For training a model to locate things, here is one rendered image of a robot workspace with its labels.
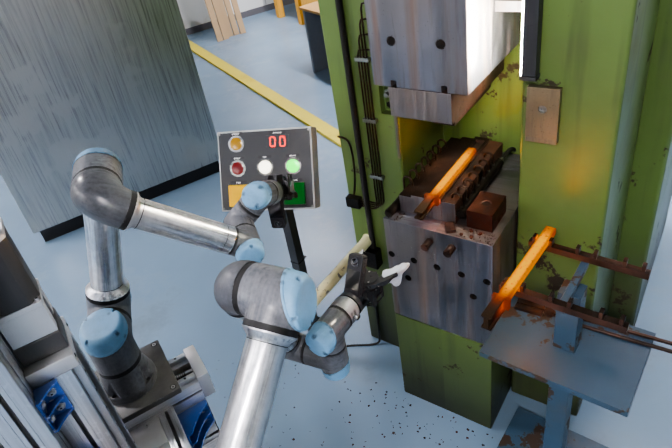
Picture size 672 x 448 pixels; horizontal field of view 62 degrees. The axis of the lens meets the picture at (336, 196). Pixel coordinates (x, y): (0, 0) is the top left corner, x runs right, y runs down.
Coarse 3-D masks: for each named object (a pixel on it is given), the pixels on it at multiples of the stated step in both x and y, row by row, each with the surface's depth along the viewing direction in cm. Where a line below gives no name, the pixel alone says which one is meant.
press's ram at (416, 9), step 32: (384, 0) 151; (416, 0) 146; (448, 0) 141; (480, 0) 146; (512, 0) 151; (384, 32) 156; (416, 32) 151; (448, 32) 146; (480, 32) 150; (512, 32) 172; (384, 64) 162; (416, 64) 156; (448, 64) 150; (480, 64) 155
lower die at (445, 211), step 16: (448, 144) 209; (464, 144) 206; (496, 144) 202; (432, 160) 202; (448, 160) 198; (416, 176) 194; (432, 176) 191; (464, 176) 188; (480, 176) 190; (416, 192) 184; (448, 192) 181; (464, 192) 180; (400, 208) 189; (432, 208) 181; (448, 208) 178
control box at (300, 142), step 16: (288, 128) 190; (304, 128) 189; (224, 144) 195; (256, 144) 193; (272, 144) 192; (288, 144) 190; (304, 144) 190; (224, 160) 196; (240, 160) 195; (256, 160) 193; (272, 160) 192; (288, 160) 191; (304, 160) 190; (224, 176) 196; (240, 176) 195; (256, 176) 194; (304, 176) 190; (224, 192) 197; (224, 208) 197; (288, 208) 192; (304, 208) 191
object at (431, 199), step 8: (464, 152) 197; (472, 152) 197; (464, 160) 193; (456, 168) 189; (448, 176) 186; (440, 184) 183; (448, 184) 184; (432, 192) 180; (440, 192) 180; (424, 200) 176; (432, 200) 175; (416, 208) 173; (424, 208) 172; (416, 216) 174; (424, 216) 173
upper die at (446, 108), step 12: (492, 72) 179; (480, 84) 172; (396, 96) 166; (408, 96) 163; (420, 96) 161; (432, 96) 159; (444, 96) 156; (456, 96) 158; (468, 96) 166; (396, 108) 168; (408, 108) 165; (420, 108) 163; (432, 108) 161; (444, 108) 159; (456, 108) 160; (432, 120) 163; (444, 120) 161
